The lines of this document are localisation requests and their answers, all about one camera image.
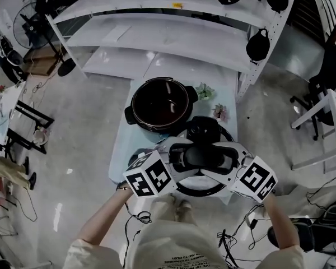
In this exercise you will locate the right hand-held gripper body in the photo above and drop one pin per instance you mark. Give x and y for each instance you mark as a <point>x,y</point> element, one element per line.
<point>257,181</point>

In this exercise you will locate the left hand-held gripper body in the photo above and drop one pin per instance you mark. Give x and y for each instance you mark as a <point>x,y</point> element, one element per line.
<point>154,178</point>

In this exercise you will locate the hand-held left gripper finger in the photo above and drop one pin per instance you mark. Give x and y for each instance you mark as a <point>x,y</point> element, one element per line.
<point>179,141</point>
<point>183,176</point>

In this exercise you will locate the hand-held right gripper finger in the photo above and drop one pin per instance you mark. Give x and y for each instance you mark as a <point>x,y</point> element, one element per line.
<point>235,146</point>
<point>224,178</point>

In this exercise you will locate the black silver cooker lid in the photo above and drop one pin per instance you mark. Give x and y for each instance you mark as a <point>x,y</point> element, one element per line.
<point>203,129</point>

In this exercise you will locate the blue pressure cooker pot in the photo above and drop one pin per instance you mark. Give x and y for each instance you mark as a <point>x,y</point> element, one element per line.
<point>159,105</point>

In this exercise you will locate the person's left forearm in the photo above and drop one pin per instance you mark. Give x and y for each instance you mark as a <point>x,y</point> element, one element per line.
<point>106,217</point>

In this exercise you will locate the person's right forearm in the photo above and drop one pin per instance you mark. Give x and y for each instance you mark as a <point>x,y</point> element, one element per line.
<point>282,226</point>

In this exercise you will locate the person's cream trousers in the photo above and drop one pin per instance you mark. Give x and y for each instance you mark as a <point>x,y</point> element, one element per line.
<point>165,212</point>

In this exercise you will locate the pink potted plant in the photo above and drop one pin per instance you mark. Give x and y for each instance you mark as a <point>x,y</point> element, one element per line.
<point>221,112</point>

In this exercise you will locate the light blue tablecloth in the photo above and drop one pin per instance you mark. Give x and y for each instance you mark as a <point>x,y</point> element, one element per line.
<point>123,150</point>

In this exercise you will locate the green potted plant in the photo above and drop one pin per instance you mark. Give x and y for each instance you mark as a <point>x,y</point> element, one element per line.
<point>205,91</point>

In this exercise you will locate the person's cream shirt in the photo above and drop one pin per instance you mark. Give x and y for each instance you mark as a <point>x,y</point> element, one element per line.
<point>179,242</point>

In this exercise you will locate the small black hanging bag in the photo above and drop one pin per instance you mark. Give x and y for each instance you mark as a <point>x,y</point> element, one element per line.
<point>257,46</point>

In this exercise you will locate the white shelving rack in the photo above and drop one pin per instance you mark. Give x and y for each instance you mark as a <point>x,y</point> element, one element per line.
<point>170,35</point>

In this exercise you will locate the white pink bowl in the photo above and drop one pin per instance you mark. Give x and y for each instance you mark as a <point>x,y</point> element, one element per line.
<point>41,136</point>

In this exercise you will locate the black office chair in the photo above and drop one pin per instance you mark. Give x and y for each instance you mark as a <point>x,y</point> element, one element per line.
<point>333,66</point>

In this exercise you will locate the black standing fan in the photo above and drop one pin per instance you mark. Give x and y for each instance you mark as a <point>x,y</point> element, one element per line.
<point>67,67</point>

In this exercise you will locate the yellow shelf label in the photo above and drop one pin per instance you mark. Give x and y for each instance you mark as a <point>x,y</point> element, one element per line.
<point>177,5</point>

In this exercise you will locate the dark staircase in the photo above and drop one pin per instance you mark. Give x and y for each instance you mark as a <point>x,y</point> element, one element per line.
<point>308,13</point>

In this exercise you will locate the brown wooden box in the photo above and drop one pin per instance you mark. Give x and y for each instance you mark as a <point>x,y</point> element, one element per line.
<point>42,64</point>

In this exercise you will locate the white table black legs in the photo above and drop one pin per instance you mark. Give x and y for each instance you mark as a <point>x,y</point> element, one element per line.
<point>8,102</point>

